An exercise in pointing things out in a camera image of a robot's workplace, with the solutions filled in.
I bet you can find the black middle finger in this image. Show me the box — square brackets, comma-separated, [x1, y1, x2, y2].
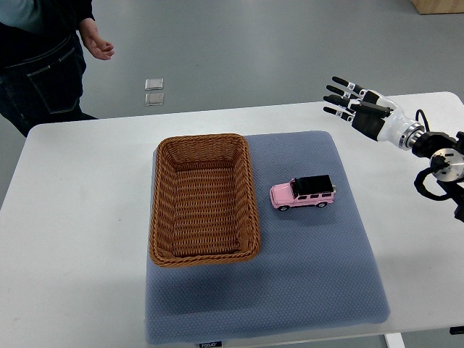
[326, 85, 359, 99]

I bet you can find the blue-grey foam mat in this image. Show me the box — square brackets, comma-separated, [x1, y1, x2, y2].
[145, 130, 390, 344]

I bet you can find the person's bare hand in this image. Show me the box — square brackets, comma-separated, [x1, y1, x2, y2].
[78, 18, 115, 60]

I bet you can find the wooden box corner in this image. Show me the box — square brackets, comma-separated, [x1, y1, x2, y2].
[411, 0, 464, 15]

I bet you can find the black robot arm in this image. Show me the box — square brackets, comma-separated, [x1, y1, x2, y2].
[323, 76, 463, 221]

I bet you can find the upper metal floor plate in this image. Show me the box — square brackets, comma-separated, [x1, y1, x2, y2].
[144, 78, 164, 91]

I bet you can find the white table leg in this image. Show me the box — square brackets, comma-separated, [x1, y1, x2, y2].
[384, 333, 405, 348]

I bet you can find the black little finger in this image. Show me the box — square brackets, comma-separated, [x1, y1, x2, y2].
[323, 107, 355, 123]

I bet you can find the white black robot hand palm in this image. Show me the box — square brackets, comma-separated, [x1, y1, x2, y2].
[350, 97, 424, 149]

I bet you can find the pink toy car black roof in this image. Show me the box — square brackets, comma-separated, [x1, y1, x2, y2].
[270, 175, 336, 212]

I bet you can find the black thumb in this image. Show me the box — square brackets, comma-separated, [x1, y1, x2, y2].
[353, 101, 392, 117]

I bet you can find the lower metal floor plate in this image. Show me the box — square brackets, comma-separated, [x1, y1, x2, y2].
[145, 93, 165, 107]

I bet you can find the brown wicker basket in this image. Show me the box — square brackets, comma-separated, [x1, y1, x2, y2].
[149, 133, 261, 268]

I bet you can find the person in dark jeans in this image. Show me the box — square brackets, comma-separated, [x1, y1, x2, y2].
[1, 1, 94, 136]

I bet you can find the metal floor plate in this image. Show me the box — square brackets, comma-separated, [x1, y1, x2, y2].
[144, 78, 164, 91]
[145, 93, 165, 107]

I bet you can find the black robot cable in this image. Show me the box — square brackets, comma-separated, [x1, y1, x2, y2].
[415, 109, 432, 133]

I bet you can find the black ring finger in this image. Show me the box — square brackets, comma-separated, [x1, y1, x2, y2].
[323, 94, 357, 108]

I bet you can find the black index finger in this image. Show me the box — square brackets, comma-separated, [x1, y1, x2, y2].
[332, 76, 363, 93]

